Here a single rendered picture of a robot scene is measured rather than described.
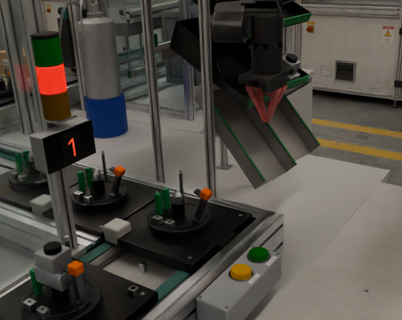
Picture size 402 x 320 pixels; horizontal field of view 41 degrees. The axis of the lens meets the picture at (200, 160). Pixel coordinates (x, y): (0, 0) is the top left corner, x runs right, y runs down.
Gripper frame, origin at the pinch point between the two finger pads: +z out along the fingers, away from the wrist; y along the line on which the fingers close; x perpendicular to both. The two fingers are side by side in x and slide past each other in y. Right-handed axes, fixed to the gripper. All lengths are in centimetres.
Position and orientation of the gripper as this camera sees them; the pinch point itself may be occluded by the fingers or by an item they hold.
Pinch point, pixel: (265, 117)
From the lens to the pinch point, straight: 104.4
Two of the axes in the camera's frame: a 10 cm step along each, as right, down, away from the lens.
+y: -5.7, 3.5, -7.5
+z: 0.4, 9.2, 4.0
